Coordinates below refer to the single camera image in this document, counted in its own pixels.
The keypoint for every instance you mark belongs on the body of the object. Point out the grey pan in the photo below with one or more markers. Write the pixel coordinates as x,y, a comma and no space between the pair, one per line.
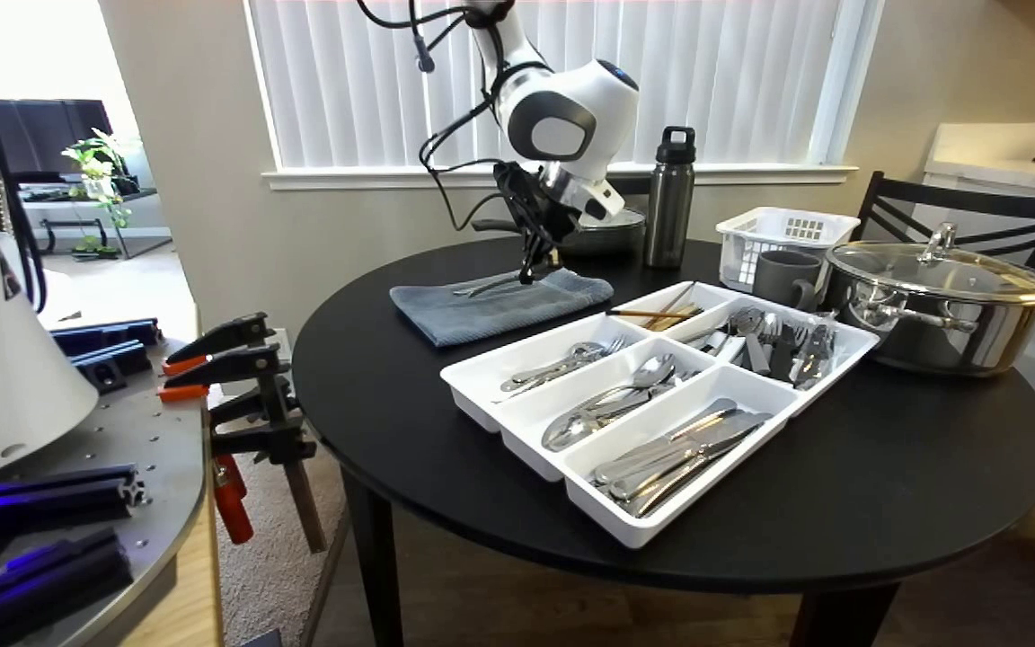
612,235

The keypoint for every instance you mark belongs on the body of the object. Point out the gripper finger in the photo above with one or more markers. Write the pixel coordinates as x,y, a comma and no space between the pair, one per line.
552,253
530,261

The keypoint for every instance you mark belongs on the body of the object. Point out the white plastic basket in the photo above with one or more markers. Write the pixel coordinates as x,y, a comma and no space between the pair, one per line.
782,226

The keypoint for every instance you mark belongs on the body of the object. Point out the heap of knives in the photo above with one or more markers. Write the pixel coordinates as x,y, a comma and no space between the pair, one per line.
675,454

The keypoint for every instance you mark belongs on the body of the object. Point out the grey steel water bottle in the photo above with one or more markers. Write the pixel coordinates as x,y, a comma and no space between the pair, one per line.
668,207

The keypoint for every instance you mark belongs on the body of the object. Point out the heap of spoons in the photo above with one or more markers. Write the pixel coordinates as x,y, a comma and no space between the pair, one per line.
612,404

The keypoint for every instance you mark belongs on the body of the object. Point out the black orange-tipped clamp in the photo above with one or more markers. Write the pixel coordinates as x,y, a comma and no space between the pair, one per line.
230,368
225,337

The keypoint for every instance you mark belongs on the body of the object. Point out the grey mug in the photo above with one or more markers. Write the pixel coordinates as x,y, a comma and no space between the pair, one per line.
782,277

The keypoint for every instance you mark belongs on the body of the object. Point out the blue towel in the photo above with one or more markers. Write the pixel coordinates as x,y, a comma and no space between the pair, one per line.
517,310

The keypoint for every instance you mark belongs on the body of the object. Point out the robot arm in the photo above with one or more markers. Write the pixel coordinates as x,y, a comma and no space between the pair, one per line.
571,99

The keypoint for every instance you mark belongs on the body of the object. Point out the white counter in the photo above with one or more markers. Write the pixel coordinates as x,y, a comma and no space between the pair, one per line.
1012,157

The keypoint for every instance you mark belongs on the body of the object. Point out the black chair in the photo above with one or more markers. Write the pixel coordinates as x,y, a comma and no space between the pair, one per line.
976,211

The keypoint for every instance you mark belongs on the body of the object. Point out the white cutlery holder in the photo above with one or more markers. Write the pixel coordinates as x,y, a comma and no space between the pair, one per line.
571,404

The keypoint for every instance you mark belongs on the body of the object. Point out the window with white blinds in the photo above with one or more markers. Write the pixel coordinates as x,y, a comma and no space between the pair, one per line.
715,81

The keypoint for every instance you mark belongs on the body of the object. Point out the silver fork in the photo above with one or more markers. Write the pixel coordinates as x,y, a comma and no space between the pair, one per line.
490,286

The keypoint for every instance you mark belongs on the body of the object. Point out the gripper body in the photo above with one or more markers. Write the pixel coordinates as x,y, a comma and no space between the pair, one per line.
525,199

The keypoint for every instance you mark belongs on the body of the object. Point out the black aluminium rail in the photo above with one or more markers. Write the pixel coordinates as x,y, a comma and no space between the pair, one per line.
41,512
109,334
113,364
32,593

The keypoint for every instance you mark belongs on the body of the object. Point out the potted green plant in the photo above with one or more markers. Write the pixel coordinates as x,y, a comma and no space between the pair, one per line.
102,180

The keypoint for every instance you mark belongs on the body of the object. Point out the bundle of wooden chopsticks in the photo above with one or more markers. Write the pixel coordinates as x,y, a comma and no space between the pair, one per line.
666,314

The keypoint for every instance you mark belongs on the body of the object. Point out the glass pot lid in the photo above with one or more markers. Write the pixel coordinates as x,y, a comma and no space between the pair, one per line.
940,270

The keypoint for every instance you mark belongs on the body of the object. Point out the television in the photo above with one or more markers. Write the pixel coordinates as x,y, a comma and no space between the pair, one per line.
46,135

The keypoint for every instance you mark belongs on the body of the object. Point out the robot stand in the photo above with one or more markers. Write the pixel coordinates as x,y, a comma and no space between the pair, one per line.
145,449

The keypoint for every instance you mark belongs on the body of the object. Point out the heap of mixed cutlery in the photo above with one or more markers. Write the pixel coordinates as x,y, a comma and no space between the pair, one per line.
769,346

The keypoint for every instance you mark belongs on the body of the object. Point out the steel pot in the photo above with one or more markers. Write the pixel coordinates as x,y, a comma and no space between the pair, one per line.
940,332

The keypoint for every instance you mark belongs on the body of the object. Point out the heap of forks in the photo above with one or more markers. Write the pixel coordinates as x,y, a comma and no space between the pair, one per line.
562,364

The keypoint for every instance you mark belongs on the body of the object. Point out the television stand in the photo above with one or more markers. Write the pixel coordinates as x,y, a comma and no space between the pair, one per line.
95,211

